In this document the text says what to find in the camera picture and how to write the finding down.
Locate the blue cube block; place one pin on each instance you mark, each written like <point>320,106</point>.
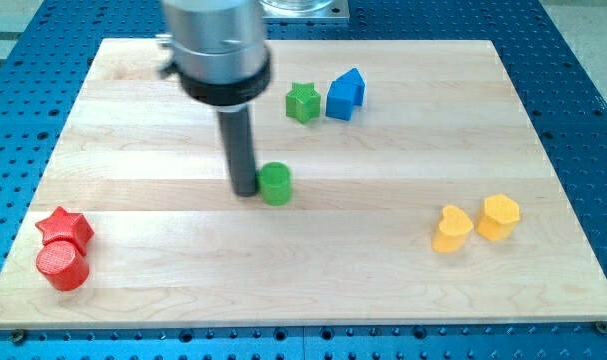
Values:
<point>340,100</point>

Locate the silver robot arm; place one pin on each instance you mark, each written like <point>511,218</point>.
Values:
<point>219,52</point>

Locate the red star block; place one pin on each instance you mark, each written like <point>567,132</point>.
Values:
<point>65,226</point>

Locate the yellow heart block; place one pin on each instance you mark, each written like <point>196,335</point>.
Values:
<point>452,230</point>

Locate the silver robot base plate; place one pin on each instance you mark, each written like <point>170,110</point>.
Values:
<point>306,11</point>

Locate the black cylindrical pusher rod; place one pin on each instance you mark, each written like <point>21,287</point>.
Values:
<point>235,128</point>

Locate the green star block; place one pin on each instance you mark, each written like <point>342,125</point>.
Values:
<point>302,102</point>

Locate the red cylinder block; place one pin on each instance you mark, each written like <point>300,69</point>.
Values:
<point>62,264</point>

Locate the green cylinder block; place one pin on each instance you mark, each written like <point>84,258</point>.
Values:
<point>275,183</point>

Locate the yellow hexagon block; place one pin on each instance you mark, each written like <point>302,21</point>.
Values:
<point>499,215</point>

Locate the blue pentagon block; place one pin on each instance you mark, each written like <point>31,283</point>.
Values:
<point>353,77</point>

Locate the wooden board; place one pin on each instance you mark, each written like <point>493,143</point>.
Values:
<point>441,124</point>

